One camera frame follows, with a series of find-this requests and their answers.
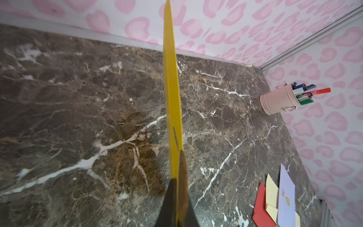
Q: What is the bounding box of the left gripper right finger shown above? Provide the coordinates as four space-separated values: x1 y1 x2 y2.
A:
177 150 199 227

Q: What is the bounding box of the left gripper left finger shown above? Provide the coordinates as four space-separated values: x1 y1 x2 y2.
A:
155 178 177 227

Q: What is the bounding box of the yellow envelope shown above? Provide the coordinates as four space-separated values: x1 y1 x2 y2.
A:
163 0 184 180

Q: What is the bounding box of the red envelope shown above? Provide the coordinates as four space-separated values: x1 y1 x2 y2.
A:
252 183 277 227

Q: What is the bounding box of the beige envelope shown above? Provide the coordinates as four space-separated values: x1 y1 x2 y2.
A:
265 175 301 227

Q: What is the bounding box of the right purple envelope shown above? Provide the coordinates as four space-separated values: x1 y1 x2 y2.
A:
278 164 296 227

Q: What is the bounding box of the pink pen cup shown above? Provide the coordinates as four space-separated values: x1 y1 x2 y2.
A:
260 84 302 115

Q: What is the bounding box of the green marker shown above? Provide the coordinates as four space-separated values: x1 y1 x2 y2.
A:
300 98 314 106

